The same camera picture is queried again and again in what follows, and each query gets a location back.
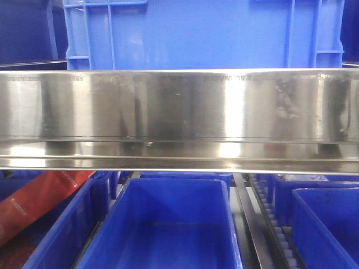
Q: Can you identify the black roller track rail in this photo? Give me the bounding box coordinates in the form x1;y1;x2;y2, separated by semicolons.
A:
230;173;305;268

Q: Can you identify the red flat package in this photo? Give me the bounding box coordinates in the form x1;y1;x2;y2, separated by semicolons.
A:
1;170;95;245

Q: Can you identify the dark blue crate upper left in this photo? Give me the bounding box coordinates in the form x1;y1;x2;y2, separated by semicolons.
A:
1;1;68;70

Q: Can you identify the large blue crate upper shelf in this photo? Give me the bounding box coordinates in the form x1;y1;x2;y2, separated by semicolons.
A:
63;1;344;70

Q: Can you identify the blue bin right lower shelf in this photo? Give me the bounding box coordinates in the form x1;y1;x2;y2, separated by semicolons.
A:
291;188;358;268

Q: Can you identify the steel shelf rack left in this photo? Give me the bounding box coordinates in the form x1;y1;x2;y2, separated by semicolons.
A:
1;68;358;175

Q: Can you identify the blue bin back right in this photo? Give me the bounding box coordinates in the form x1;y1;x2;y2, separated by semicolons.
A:
256;173;359;227

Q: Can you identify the blue bin back centre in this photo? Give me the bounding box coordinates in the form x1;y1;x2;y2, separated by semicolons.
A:
140;171;234;196

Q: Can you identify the blue bin shelf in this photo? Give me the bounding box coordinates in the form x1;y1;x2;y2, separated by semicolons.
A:
77;178;242;268
291;188;358;268

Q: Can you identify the blue bin with red item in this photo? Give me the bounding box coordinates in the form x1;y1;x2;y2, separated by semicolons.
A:
1;171;112;268

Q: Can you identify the blue bin centre lower shelf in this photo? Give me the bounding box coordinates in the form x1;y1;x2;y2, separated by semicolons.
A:
77;178;242;268

